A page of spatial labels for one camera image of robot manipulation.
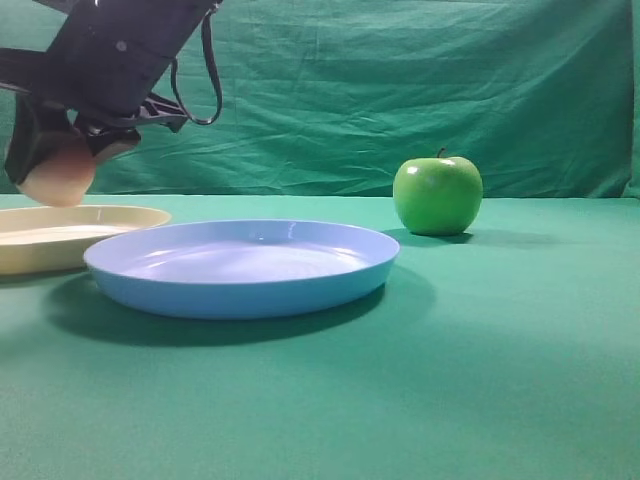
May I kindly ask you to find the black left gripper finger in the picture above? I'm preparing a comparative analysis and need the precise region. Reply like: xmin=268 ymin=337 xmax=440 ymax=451
xmin=4 ymin=95 xmax=81 ymax=185

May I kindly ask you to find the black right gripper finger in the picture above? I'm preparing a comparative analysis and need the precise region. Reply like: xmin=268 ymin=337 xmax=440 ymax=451
xmin=74 ymin=114 xmax=140 ymax=161

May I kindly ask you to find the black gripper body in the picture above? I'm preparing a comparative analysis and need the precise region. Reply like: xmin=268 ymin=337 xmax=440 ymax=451
xmin=1 ymin=0 xmax=222 ymax=132

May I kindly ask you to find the yellow plastic plate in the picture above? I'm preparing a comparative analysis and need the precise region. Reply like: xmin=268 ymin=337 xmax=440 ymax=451
xmin=1 ymin=205 xmax=171 ymax=276

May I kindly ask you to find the blue plastic plate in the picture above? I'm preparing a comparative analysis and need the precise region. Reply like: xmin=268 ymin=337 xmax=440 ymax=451
xmin=84 ymin=219 xmax=400 ymax=320

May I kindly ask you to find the green backdrop cloth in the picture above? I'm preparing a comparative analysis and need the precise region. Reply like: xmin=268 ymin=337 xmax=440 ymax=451
xmin=1 ymin=1 xmax=639 ymax=198

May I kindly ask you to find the green apple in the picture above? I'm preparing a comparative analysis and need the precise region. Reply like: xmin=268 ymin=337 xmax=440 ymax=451
xmin=392 ymin=150 xmax=484 ymax=236

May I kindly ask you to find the green table cloth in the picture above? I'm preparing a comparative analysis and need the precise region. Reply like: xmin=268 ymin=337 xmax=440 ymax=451
xmin=1 ymin=196 xmax=639 ymax=479

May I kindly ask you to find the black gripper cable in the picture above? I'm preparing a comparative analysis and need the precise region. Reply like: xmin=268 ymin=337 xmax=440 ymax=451
xmin=170 ymin=5 xmax=224 ymax=126

